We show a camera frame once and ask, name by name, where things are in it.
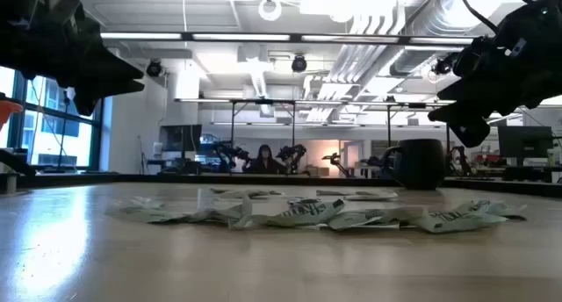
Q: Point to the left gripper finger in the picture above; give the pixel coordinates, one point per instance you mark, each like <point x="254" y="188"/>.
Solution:
<point x="114" y="67"/>
<point x="94" y="93"/>

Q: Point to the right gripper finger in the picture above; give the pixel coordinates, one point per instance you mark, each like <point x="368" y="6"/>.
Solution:
<point x="472" y="120"/>
<point x="465" y="90"/>

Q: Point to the green dollar bill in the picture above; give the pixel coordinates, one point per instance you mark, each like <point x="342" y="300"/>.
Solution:
<point x="246" y="193"/>
<point x="303" y="214"/>
<point x="373" y="217"/>
<point x="373" y="196"/>
<point x="494" y="206"/>
<point x="303" y="201"/>
<point x="333" y="192"/>
<point x="145" y="214"/>
<point x="456" y="221"/>
<point x="241" y="218"/>

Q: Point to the black background robot arm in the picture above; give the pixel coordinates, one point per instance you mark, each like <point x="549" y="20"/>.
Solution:
<point x="336" y="161"/>
<point x="292" y="155"/>
<point x="230" y="155"/>
<point x="458" y="159"/>

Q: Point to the white strip light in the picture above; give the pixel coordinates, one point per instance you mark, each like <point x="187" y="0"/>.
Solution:
<point x="140" y="36"/>
<point x="349" y="38"/>
<point x="441" y="40"/>
<point x="241" y="37"/>

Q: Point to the black tripod stand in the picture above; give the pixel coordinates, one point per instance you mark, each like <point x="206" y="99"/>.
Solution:
<point x="65" y="131"/>

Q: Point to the dark computer monitor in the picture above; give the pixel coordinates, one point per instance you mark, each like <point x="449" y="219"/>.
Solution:
<point x="180" y="137"/>
<point x="524" y="141"/>

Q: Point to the black mug yellow inside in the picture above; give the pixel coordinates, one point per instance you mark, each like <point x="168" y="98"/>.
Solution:
<point x="417" y="163"/>

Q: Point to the black background desk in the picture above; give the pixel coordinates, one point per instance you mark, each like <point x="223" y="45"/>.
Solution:
<point x="527" y="174"/>

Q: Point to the orange curved object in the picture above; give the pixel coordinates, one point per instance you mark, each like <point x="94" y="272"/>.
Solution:
<point x="9" y="111"/>

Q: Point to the black slanted bar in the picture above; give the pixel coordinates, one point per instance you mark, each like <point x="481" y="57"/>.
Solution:
<point x="15" y="161"/>

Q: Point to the small white cylinder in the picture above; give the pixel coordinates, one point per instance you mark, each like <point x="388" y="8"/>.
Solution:
<point x="11" y="183"/>

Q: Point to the cardboard box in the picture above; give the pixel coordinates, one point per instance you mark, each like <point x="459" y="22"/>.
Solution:
<point x="318" y="171"/>

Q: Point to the person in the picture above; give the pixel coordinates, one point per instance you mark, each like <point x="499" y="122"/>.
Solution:
<point x="265" y="163"/>

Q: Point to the crumpled green dollar bill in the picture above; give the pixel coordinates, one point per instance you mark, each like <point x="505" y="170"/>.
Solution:
<point x="303" y="214"/>

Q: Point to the black hanging camera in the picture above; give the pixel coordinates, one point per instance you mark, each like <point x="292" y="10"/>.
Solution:
<point x="154" y="68"/>
<point x="443" y="66"/>
<point x="299" y="64"/>

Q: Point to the silver ventilation duct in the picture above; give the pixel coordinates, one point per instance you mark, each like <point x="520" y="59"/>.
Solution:
<point x="439" y="16"/>

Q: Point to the dark window frame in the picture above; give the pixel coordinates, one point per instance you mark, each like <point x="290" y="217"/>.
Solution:
<point x="17" y="117"/>

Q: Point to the black aluminium table frame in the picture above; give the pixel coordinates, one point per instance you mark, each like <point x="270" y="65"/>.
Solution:
<point x="263" y="179"/>

